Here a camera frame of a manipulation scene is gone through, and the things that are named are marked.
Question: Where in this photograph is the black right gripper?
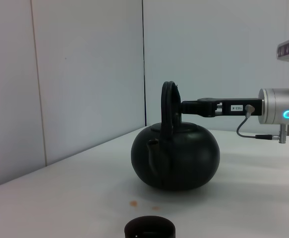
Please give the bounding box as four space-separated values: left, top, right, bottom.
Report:
181 98 263 118

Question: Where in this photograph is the white partition board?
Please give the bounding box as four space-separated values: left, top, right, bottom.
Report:
143 0 289 137

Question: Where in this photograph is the grey right gripper cable plug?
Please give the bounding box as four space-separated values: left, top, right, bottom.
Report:
236 104 288 144

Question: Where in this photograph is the black round teapot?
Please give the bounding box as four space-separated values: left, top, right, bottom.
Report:
131 80 221 191

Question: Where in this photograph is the small black teacup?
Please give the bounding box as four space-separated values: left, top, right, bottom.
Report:
123 216 176 238

